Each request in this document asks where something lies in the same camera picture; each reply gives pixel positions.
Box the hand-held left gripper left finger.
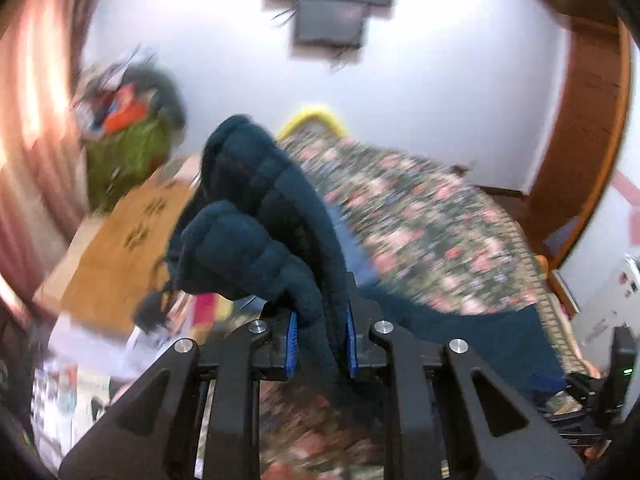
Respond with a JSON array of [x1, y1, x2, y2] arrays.
[[59, 310, 302, 480]]

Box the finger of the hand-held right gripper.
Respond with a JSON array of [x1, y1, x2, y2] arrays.
[[535, 373, 608, 412], [547, 409, 610, 450]]

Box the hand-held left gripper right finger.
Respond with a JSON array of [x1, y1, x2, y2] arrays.
[[345, 300, 587, 480]]

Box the dark navy pants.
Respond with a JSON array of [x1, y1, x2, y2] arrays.
[[134, 114, 570, 396]]

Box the cartoon print bed sheet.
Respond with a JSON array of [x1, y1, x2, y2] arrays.
[[170, 290, 241, 351]]

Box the blue denim jeans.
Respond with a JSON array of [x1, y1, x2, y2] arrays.
[[326, 206, 378, 288]]

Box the floral blanket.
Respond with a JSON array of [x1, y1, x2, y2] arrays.
[[257, 124, 603, 480]]

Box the white heart print sliding door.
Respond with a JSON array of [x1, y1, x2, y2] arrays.
[[542, 35, 640, 351]]

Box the wooden laptop table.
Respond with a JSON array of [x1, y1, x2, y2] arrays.
[[32, 157, 203, 343]]

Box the pile of papers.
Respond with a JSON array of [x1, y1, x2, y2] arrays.
[[27, 310, 173, 466]]

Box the beige board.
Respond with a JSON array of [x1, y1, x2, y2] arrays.
[[31, 215, 108, 311]]

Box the green storage bag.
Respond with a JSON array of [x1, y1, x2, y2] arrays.
[[84, 114, 175, 213]]

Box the brown wooden wardrobe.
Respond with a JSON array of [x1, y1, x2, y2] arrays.
[[519, 0, 635, 273]]

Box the orange box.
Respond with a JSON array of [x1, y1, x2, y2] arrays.
[[100, 86, 152, 135]]

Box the small black monitor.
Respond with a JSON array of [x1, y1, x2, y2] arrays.
[[293, 0, 367, 51]]

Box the pile of clothes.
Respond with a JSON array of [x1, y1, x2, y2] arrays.
[[75, 47, 161, 96]]

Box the orange brown curtain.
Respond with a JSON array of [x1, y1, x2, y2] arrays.
[[0, 0, 118, 321]]

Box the yellow curved bed rail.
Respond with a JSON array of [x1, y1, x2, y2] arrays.
[[276, 104, 352, 142]]

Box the black hanging cable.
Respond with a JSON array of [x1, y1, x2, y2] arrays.
[[329, 46, 358, 72]]

